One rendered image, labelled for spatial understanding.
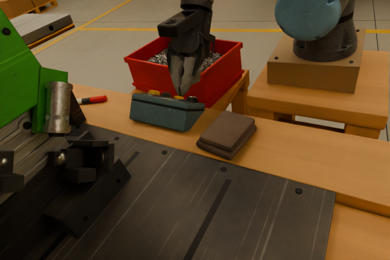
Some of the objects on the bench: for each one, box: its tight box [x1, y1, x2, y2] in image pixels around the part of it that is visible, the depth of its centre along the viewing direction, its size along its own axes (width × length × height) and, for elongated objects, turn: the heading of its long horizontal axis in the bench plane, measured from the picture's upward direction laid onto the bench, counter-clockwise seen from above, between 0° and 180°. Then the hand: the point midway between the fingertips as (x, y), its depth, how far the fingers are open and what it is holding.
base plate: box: [22, 122, 336, 260], centre depth 54 cm, size 42×110×2 cm, turn 74°
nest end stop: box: [88, 143, 114, 174], centre depth 48 cm, size 4×7×6 cm, turn 74°
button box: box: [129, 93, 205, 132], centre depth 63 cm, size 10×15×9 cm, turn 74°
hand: (179, 90), depth 63 cm, fingers closed
